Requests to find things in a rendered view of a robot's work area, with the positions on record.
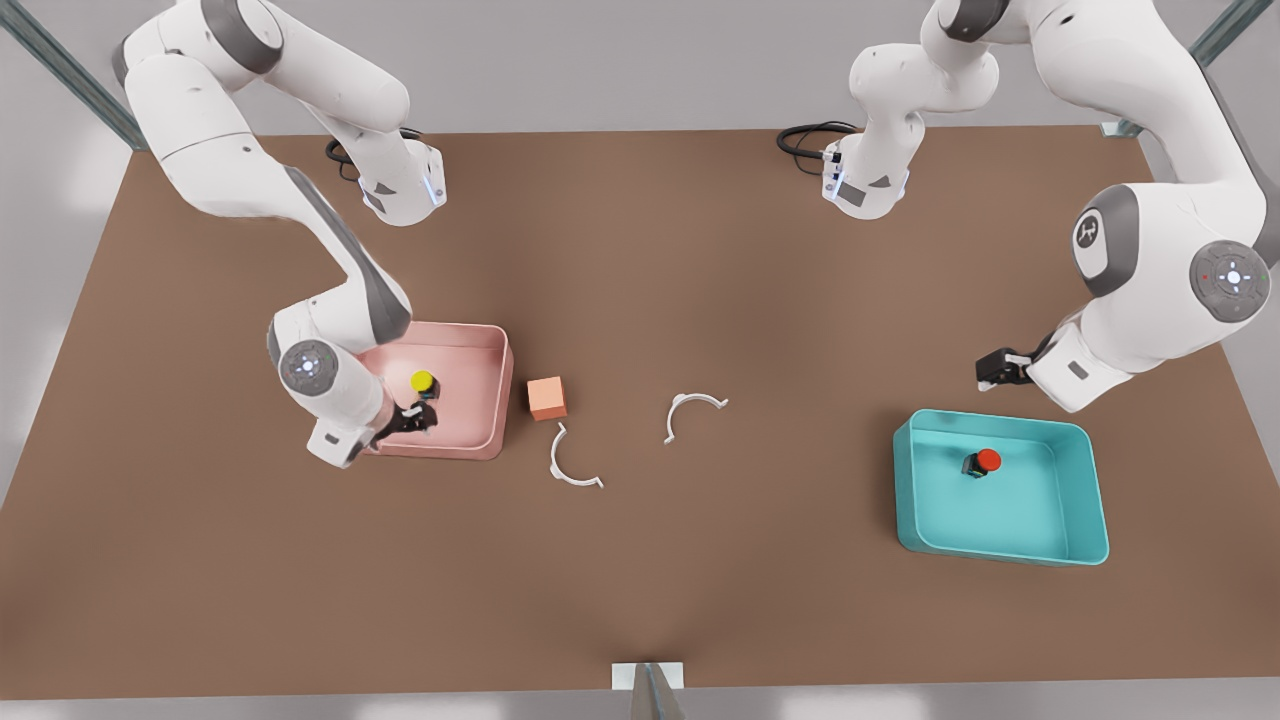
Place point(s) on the yellow push button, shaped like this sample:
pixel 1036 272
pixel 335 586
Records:
pixel 424 383

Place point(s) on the red push button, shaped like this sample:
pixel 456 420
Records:
pixel 982 463

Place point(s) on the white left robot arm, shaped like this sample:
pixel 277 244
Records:
pixel 1150 290

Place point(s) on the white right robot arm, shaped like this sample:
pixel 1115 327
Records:
pixel 215 150

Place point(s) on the pink storage box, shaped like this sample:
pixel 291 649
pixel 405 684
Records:
pixel 470 400

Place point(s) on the blue storage box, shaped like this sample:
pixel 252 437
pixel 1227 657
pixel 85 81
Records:
pixel 1010 500

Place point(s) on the orange cube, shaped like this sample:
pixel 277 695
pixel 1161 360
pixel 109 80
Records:
pixel 547 398

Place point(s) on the white curved clip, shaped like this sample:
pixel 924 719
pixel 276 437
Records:
pixel 572 474
pixel 690 404

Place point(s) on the silver frame post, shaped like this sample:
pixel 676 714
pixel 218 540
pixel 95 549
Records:
pixel 1190 55
pixel 70 75
pixel 650 688

